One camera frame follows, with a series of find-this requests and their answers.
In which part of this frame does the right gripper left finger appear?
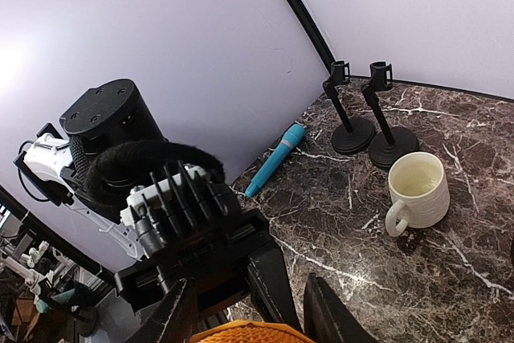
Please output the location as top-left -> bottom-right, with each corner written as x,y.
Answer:
126,279 -> 197,343

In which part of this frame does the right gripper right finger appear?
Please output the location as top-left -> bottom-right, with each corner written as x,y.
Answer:
304,273 -> 377,343

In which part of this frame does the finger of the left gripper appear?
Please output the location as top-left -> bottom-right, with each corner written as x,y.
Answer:
247,239 -> 301,331
509,237 -> 514,269

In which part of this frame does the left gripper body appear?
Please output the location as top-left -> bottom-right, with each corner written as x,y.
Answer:
115,163 -> 270,315

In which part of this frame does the orange toy microphone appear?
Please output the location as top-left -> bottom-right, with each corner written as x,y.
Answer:
190,320 -> 313,343

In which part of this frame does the blue toy microphone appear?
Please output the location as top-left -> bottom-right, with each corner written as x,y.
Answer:
245,124 -> 305,198

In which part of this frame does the black stand of orange microphone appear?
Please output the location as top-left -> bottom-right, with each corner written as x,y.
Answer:
361,61 -> 419,170

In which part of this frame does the black stand of blue microphone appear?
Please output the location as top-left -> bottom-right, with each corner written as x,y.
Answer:
322,61 -> 376,155

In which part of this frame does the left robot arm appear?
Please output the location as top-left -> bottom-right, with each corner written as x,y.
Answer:
60,79 -> 513,342

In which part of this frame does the cream ceramic mug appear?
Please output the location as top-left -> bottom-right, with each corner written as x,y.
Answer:
385,152 -> 451,237

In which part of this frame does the left black corner post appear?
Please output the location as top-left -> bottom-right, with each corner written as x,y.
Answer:
286,0 -> 335,72

